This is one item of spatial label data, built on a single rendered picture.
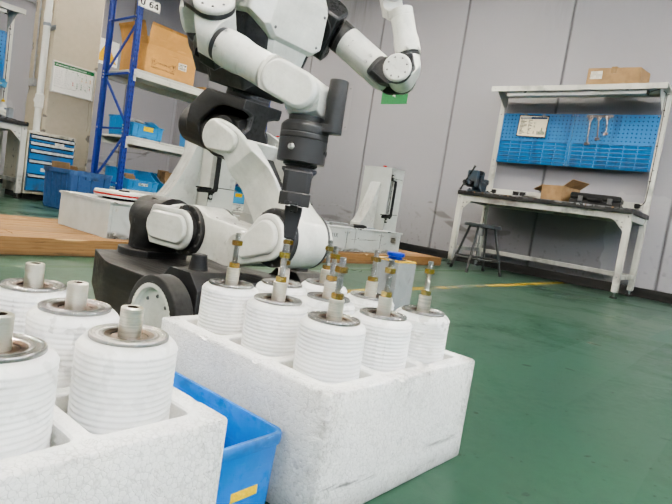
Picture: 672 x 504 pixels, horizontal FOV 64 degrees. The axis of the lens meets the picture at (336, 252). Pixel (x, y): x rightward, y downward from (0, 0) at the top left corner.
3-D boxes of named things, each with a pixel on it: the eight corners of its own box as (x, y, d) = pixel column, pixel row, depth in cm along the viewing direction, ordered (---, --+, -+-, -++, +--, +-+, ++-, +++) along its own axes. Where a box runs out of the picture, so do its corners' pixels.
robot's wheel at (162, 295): (120, 349, 127) (130, 266, 125) (140, 347, 131) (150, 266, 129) (168, 376, 114) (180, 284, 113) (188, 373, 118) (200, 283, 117)
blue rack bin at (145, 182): (101, 184, 577) (103, 164, 575) (133, 188, 607) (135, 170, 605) (126, 189, 547) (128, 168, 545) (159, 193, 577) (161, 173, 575)
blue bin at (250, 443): (80, 448, 80) (89, 369, 79) (147, 431, 88) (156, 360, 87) (203, 554, 61) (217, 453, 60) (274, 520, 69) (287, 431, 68)
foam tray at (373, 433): (148, 418, 93) (161, 316, 92) (306, 384, 123) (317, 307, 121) (308, 533, 68) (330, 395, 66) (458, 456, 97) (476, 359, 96)
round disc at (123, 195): (82, 194, 293) (83, 183, 292) (134, 199, 316) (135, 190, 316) (110, 200, 274) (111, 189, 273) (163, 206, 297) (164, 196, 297)
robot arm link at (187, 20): (169, 6, 98) (183, -57, 110) (178, 66, 108) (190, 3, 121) (233, 11, 99) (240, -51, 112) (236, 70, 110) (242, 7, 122)
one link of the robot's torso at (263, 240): (161, 202, 152) (282, 206, 122) (218, 209, 167) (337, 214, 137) (157, 257, 152) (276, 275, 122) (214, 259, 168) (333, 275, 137)
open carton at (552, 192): (548, 203, 547) (552, 181, 545) (585, 207, 516) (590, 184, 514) (531, 199, 530) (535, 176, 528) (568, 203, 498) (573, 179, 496)
